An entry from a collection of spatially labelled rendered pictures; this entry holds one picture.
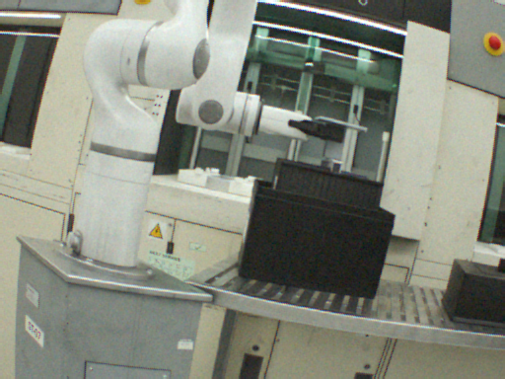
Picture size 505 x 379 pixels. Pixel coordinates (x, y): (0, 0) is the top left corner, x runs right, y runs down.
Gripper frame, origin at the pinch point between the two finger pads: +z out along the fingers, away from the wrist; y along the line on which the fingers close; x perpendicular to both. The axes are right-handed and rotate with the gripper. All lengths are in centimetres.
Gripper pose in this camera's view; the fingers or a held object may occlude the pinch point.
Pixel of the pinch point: (333, 133)
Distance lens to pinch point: 179.7
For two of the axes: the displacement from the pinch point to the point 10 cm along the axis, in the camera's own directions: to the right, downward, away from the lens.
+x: 2.1, -9.8, -0.5
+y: 0.2, 0.6, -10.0
